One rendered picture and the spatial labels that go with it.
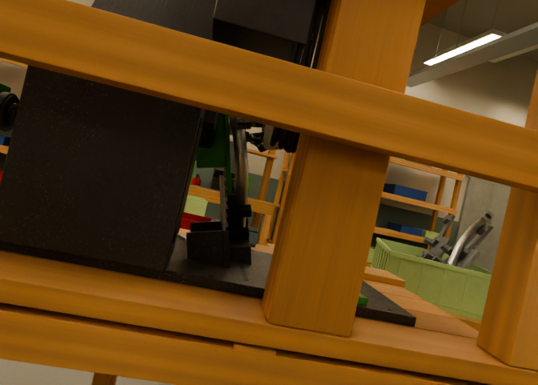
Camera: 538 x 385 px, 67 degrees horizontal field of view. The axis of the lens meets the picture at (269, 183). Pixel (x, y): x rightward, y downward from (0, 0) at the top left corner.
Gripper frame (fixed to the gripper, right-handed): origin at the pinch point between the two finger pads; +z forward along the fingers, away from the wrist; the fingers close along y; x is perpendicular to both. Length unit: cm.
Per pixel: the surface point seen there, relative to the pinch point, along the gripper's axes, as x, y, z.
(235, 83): 25.8, 28.6, 3.8
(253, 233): -0.1, -40.3, -4.7
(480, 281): 10, -63, -88
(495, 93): -514, -327, -531
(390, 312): 42, -14, -27
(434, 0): 3.7, 32.5, -34.8
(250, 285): 36.0, -9.2, 1.2
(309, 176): 31.7, 15.3, -7.6
